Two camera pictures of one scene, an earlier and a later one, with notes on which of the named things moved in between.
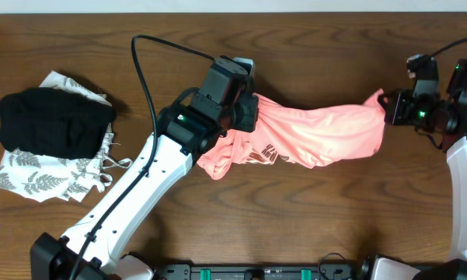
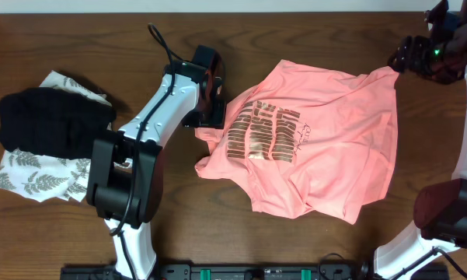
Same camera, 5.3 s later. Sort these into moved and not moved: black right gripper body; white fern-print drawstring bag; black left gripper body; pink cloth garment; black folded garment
Moved: pink cloth garment; black left gripper body; black right gripper body
Not moved: black folded garment; white fern-print drawstring bag
